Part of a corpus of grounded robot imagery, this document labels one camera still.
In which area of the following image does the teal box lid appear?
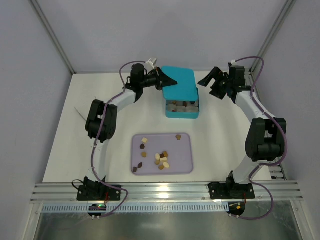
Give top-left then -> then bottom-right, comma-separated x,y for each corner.
161,66 -> 198,102

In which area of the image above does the white almond chocolate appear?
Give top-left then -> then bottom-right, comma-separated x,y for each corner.
163,162 -> 170,168

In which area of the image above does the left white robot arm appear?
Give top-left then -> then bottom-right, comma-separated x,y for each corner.
83,60 -> 178,191

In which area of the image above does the slotted cable duct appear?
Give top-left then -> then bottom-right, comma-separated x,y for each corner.
41,202 -> 229,214

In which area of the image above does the right aluminium frame post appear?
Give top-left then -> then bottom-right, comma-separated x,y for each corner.
241,0 -> 298,181

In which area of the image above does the lilac plastic tray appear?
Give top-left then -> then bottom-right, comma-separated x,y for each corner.
130,133 -> 194,176

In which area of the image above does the aluminium frame post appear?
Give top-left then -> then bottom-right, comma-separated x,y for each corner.
241,0 -> 298,181
28,0 -> 76,75

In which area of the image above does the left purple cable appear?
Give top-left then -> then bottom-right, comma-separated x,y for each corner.
87,60 -> 151,217

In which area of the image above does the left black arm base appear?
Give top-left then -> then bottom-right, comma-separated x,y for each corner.
71,177 -> 122,201

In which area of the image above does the white oval chocolate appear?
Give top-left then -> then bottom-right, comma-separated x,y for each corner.
155,153 -> 161,160

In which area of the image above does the teal chocolate box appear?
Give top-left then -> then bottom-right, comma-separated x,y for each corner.
165,88 -> 200,119

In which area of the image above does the caramel heart chocolate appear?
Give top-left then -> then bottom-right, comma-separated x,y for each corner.
175,134 -> 181,141

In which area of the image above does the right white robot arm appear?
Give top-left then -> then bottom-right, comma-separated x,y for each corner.
198,65 -> 287,198

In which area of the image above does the left aluminium frame post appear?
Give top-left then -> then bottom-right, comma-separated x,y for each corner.
28,0 -> 76,75

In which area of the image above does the aluminium mounting rail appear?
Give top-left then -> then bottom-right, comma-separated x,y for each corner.
30,180 -> 304,203

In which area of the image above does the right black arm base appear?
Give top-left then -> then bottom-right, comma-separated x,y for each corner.
207,177 -> 255,200

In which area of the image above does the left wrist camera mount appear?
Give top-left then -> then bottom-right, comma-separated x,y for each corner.
147,58 -> 158,66

